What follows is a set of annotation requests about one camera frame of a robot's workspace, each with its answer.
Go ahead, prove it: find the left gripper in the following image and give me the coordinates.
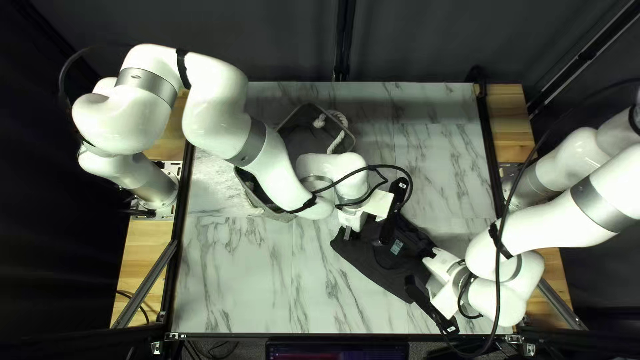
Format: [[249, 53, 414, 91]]
[[337, 189, 396, 242]]

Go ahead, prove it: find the grey fabric basket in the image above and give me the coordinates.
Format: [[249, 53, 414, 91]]
[[234, 102, 357, 224]]

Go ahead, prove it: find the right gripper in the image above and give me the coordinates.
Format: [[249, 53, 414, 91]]
[[422, 247, 473, 319]]

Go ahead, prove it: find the black sweatshirt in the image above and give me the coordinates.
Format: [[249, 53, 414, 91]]
[[330, 212, 439, 304]]

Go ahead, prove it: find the black frame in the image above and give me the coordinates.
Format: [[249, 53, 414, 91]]
[[0, 0, 640, 360]]

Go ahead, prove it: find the black cable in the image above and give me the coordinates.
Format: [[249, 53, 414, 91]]
[[437, 77, 640, 358], [116, 289, 151, 327], [299, 164, 414, 212]]

